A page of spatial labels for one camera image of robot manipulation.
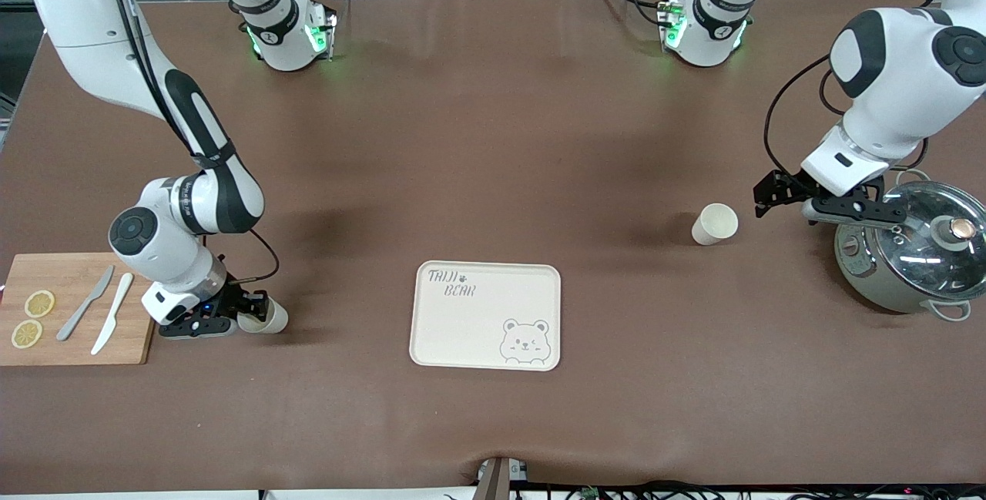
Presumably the white plastic cup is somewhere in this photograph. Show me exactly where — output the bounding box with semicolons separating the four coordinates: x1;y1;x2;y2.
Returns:
236;301;289;334
691;203;740;247

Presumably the grey-green electric cooking pot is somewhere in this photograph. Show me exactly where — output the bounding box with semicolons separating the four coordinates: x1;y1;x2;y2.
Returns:
834;169;986;322

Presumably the white plastic knife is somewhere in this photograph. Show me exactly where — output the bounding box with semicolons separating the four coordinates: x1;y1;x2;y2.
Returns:
90;272;135;356

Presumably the glass pot lid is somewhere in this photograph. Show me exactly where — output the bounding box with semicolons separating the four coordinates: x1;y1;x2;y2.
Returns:
873;180;986;300

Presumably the grey plastic knife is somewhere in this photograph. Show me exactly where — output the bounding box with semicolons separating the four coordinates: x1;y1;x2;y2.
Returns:
55;264;116;342

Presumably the wooden cutting board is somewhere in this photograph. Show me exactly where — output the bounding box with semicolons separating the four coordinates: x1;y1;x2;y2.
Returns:
0;252;170;367

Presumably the cream tray with bear print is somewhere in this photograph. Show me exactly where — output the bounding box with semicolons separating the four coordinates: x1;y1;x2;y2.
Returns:
408;260;562;372

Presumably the brown table cover mat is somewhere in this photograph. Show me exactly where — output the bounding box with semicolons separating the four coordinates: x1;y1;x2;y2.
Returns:
0;0;986;495

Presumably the metal table clamp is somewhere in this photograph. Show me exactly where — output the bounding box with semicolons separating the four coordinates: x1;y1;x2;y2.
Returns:
476;456;529;500

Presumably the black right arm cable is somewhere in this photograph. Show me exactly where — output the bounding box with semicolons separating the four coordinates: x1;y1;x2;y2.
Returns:
108;0;280;285

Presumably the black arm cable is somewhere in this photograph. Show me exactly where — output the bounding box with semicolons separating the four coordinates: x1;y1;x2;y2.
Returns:
108;0;280;285
763;53;933;177

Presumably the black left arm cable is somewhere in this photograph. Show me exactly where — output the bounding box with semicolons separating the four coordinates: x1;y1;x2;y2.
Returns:
763;53;933;177

